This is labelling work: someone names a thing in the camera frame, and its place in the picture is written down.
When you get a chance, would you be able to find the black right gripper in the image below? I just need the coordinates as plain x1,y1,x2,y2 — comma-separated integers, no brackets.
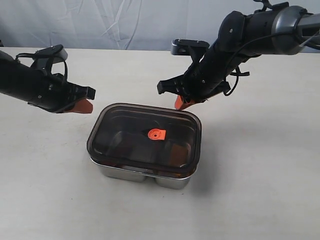
157,66,231,110

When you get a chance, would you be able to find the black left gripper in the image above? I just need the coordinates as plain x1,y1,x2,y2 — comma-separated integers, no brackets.
27,73,96,114

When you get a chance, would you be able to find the dark transparent lunch box lid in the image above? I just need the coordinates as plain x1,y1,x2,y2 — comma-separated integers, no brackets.
86,103,202,175

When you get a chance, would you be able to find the yellow toy cheese wedge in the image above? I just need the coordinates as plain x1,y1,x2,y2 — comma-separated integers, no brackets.
169,144,189,168

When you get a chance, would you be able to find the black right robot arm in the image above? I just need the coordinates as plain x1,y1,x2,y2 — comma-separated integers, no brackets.
157,0,320,110

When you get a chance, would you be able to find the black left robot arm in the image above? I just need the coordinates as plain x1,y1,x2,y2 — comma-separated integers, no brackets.
0,44,96,114

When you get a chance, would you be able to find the stainless steel lunch box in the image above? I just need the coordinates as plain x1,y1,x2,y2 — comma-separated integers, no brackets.
90,157,198,190

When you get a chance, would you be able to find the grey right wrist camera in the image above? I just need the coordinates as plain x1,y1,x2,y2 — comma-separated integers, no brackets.
170,38,210,56

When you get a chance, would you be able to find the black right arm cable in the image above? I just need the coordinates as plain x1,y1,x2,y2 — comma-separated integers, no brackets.
223,29,320,97

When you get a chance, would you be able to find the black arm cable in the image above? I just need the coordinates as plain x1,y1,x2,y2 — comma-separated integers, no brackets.
223,29,320,97
14,51,70,83

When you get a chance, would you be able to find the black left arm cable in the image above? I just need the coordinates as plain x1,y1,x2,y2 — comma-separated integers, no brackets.
14,51,70,83

